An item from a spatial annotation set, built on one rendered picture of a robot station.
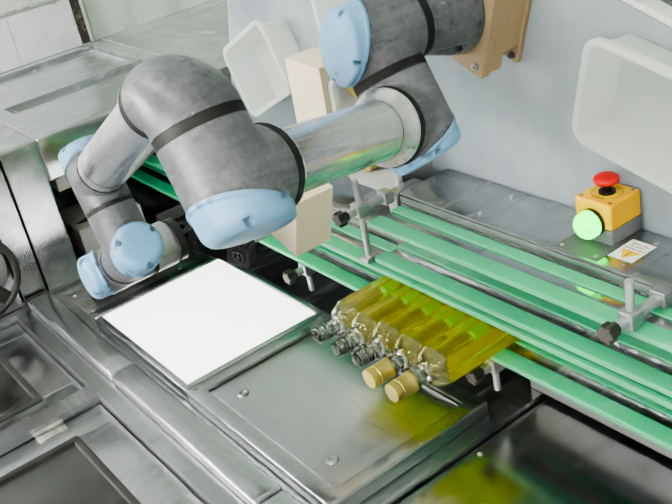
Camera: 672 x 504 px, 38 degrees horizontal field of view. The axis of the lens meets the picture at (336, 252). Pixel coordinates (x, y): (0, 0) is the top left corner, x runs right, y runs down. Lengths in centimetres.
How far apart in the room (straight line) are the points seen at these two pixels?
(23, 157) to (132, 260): 97
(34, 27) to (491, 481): 409
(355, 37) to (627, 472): 78
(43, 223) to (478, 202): 112
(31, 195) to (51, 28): 297
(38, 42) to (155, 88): 418
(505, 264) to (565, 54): 34
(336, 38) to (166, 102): 42
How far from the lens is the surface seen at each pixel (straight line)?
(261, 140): 112
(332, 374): 184
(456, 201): 174
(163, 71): 113
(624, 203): 153
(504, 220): 165
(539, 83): 163
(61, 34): 532
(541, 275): 153
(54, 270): 246
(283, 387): 183
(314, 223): 164
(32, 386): 217
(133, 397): 195
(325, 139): 122
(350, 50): 142
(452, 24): 151
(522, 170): 173
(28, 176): 238
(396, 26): 145
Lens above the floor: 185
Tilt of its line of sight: 28 degrees down
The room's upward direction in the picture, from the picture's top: 118 degrees counter-clockwise
